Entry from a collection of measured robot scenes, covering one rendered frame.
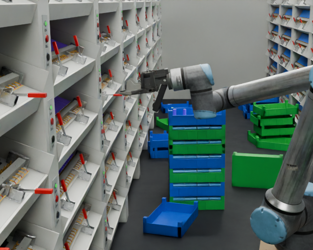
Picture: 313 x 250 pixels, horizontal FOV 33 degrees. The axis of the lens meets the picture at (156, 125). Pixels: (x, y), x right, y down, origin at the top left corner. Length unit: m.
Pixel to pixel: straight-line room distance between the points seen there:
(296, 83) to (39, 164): 1.09
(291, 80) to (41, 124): 1.07
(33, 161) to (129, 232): 1.49
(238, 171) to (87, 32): 1.69
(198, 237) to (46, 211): 1.43
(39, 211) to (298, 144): 0.96
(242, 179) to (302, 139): 1.48
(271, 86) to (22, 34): 1.12
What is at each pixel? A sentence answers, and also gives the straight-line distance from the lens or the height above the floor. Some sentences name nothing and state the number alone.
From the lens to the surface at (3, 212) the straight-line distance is 1.07.
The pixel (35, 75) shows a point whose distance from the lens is 1.24.
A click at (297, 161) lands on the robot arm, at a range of 1.93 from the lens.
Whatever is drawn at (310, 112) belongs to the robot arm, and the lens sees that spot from 1.86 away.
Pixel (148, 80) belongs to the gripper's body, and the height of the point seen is 0.82.
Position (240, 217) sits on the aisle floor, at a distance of 2.90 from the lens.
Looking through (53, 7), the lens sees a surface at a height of 1.11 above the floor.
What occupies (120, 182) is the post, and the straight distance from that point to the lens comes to 2.76.
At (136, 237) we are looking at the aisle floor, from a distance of 2.66.
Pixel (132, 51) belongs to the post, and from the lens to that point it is 3.32.
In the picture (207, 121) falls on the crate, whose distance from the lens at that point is 2.84.
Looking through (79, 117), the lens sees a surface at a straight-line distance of 1.77.
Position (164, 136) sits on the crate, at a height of 0.12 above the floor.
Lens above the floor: 1.12
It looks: 13 degrees down
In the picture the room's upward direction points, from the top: 1 degrees counter-clockwise
